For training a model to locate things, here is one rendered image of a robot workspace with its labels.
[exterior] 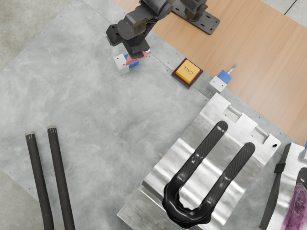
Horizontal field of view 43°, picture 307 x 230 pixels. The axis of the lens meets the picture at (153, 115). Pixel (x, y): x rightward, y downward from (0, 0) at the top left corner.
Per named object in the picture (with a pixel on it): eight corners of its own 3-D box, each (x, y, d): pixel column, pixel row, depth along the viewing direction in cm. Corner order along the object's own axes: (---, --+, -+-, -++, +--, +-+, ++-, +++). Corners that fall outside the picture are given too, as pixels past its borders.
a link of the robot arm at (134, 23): (133, 48, 109) (149, 16, 100) (112, 27, 110) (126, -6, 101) (158, 34, 116) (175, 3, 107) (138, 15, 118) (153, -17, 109)
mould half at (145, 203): (211, 100, 137) (219, 87, 124) (272, 147, 133) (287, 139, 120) (117, 214, 126) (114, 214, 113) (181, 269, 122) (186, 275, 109)
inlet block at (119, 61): (146, 48, 141) (147, 41, 136) (153, 60, 140) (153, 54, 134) (113, 63, 139) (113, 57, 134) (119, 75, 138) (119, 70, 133)
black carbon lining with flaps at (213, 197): (219, 118, 128) (224, 111, 119) (258, 150, 126) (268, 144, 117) (150, 203, 120) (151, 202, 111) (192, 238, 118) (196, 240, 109)
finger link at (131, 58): (121, 72, 124) (134, 55, 117) (111, 54, 126) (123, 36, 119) (138, 68, 128) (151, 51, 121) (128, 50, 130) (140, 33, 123)
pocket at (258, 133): (254, 126, 129) (257, 123, 126) (267, 136, 129) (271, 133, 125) (246, 136, 128) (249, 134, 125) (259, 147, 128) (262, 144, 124)
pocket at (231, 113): (228, 106, 131) (230, 102, 127) (240, 116, 130) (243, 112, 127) (219, 116, 130) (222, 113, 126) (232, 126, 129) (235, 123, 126)
